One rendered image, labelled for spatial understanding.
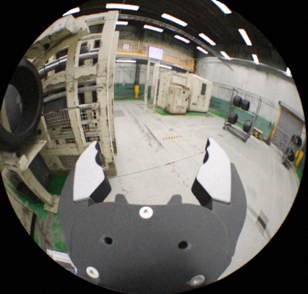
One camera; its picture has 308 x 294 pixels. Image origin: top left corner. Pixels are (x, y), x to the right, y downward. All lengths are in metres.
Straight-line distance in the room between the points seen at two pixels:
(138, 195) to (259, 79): 11.01
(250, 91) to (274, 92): 2.55
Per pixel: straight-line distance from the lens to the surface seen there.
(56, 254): 1.20
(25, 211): 1.67
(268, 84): 10.71
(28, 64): 0.90
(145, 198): 1.24
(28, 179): 1.29
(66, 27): 0.94
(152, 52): 4.26
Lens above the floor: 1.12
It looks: 31 degrees down
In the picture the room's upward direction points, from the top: 6 degrees clockwise
